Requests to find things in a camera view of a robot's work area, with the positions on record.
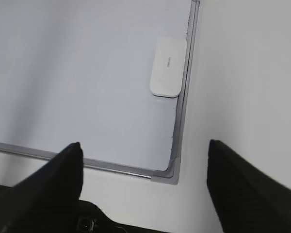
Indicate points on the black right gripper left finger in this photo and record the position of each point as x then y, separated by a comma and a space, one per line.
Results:
46, 201

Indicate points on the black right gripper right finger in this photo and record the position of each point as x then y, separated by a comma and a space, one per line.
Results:
245, 199

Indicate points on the white rectangular board eraser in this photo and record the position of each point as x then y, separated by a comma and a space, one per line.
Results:
168, 67

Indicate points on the white magnetic whiteboard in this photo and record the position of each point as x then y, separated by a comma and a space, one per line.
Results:
79, 71

